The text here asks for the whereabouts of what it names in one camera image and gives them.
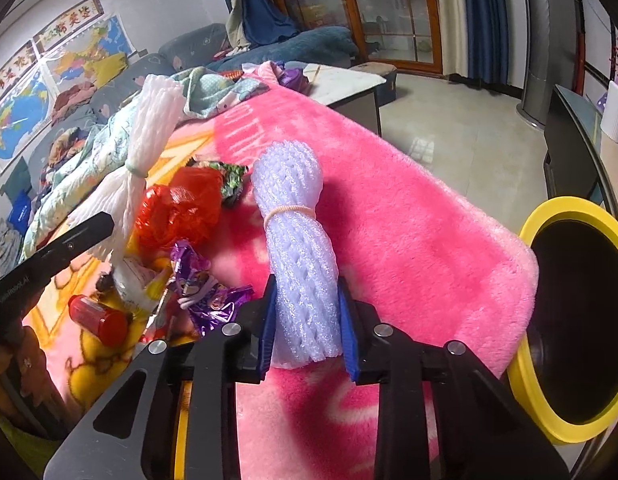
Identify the wooden glass door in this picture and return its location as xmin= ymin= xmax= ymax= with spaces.
xmin=261 ymin=0 xmax=445 ymax=78

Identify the black tv cabinet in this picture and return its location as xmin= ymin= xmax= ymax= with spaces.
xmin=542 ymin=84 xmax=618 ymax=211

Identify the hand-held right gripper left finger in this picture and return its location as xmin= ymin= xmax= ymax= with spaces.
xmin=43 ymin=274 xmax=280 ymax=480

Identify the blue sofa blanket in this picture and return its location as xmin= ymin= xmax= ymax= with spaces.
xmin=209 ymin=26 xmax=360 ymax=73

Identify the purple snack wrapper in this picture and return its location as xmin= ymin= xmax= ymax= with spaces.
xmin=166 ymin=240 xmax=255 ymax=338

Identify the white top side table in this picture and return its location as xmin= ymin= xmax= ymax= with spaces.
xmin=284 ymin=62 xmax=397 ymax=136

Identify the blue curtain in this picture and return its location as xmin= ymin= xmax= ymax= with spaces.
xmin=456 ymin=0 xmax=522 ymax=98
xmin=209 ymin=0 xmax=300 ymax=48

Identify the floral quilt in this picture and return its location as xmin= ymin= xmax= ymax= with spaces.
xmin=19 ymin=67 xmax=270 ymax=261

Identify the red plastic bag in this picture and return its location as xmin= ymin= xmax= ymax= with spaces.
xmin=135 ymin=167 xmax=224 ymax=261

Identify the red character wall banner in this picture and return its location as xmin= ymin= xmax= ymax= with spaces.
xmin=0 ymin=40 xmax=40 ymax=111
xmin=33 ymin=0 xmax=106 ymax=53

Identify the blue bag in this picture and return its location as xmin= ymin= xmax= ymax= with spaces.
xmin=9 ymin=190 xmax=34 ymax=236

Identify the grey tower air conditioner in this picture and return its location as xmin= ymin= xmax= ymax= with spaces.
xmin=515 ymin=0 xmax=552 ymax=131

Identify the crumpled purple wrapper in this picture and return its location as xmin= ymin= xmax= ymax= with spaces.
xmin=276 ymin=66 xmax=310 ymax=93

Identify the white ribbed vase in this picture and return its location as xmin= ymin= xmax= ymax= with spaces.
xmin=600 ymin=80 xmax=618 ymax=143

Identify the pink fleece blanket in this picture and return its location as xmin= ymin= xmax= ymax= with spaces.
xmin=19 ymin=87 xmax=540 ymax=480

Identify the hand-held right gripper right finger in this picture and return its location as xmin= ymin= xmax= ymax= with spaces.
xmin=338 ymin=276 xmax=571 ymax=480

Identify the world map poster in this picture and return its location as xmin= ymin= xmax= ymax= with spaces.
xmin=0 ymin=67 xmax=57 ymax=173

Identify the country map poster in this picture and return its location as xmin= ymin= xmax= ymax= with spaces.
xmin=41 ymin=15 xmax=137 ymax=96

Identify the lavender foam net roll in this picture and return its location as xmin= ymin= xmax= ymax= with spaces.
xmin=250 ymin=141 xmax=346 ymax=370

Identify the dark blue stool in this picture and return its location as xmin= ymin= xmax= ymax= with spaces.
xmin=349 ymin=61 xmax=397 ymax=106

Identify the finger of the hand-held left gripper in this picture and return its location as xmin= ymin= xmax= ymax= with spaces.
xmin=0 ymin=212 xmax=115 ymax=346

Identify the white foam net bundle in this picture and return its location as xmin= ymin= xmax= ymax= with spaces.
xmin=66 ymin=74 xmax=186 ymax=266

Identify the green candy wrapper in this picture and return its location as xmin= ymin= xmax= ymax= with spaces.
xmin=186 ymin=157 xmax=250 ymax=208

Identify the yellow black trash bin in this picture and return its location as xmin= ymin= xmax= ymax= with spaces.
xmin=506 ymin=196 xmax=618 ymax=445

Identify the small red bottle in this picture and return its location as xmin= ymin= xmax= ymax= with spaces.
xmin=68 ymin=294 xmax=130 ymax=347

